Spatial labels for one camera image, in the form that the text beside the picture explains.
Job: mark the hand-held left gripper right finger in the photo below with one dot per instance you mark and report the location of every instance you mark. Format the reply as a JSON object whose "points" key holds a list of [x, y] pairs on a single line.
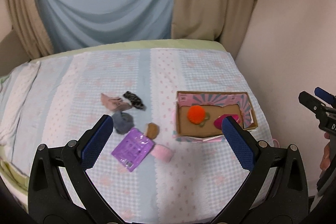
{"points": [[237, 144]]}

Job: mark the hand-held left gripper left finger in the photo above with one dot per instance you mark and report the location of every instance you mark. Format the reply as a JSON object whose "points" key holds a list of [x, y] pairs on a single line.
{"points": [[95, 142]]}

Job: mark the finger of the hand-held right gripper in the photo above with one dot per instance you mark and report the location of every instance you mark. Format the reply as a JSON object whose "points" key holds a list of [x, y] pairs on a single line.
{"points": [[309, 102], [324, 93]]}

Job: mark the magenta soft pouch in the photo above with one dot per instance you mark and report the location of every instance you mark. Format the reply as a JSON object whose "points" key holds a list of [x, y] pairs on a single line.
{"points": [[218, 122]]}

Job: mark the cardboard box with pink print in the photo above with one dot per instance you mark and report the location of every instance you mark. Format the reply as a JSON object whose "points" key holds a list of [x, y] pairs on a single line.
{"points": [[210, 130]]}

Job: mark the person's right hand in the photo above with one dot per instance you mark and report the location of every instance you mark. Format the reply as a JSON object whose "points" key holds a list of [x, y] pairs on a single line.
{"points": [[325, 158]]}

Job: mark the grey rolled sock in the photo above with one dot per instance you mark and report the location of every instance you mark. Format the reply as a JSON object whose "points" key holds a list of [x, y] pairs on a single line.
{"points": [[123, 121]]}

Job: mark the purple foil packet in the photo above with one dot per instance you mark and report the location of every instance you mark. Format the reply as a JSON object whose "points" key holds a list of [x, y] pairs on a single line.
{"points": [[132, 149]]}

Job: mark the small pink loop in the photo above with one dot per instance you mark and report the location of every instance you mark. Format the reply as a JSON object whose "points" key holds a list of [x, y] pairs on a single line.
{"points": [[275, 141]]}

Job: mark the pink folded cloth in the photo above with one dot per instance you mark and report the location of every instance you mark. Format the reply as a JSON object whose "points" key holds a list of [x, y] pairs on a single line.
{"points": [[113, 102]]}

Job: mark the orange pompom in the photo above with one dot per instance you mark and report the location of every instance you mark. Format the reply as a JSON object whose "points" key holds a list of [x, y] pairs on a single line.
{"points": [[196, 114]]}

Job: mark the black patterned scrunchie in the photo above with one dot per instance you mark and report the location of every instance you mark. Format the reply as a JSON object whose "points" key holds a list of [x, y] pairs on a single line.
{"points": [[135, 100]]}

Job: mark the pink rolled cloth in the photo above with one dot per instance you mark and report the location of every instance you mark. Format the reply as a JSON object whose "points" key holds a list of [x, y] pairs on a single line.
{"points": [[163, 152]]}

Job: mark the blue and pink checkered blanket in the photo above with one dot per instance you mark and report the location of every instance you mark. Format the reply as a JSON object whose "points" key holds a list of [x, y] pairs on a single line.
{"points": [[162, 77]]}

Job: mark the light green bed sheet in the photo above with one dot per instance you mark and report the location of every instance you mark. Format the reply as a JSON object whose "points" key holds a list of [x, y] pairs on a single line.
{"points": [[168, 43]]}

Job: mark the light blue hanging cloth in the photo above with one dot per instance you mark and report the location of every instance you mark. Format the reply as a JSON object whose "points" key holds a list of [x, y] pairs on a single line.
{"points": [[105, 8]]}

